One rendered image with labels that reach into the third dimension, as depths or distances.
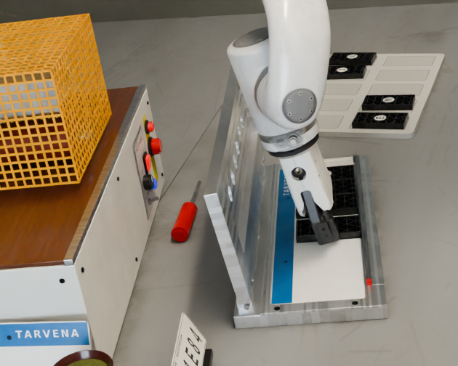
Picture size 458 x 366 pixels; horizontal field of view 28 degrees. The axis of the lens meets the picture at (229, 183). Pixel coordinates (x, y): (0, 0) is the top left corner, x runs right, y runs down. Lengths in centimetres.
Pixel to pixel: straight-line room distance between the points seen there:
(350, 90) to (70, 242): 93
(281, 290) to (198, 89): 86
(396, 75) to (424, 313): 82
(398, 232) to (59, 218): 53
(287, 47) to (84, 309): 41
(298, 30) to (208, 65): 106
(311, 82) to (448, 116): 68
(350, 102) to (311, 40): 72
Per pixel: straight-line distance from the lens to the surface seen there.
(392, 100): 182
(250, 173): 144
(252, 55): 120
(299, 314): 124
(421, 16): 234
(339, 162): 158
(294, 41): 114
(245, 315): 125
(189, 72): 216
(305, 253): 136
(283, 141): 125
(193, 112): 194
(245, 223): 131
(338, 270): 131
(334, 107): 184
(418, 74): 197
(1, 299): 117
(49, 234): 118
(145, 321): 131
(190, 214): 150
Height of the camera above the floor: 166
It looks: 28 degrees down
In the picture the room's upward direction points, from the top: 9 degrees counter-clockwise
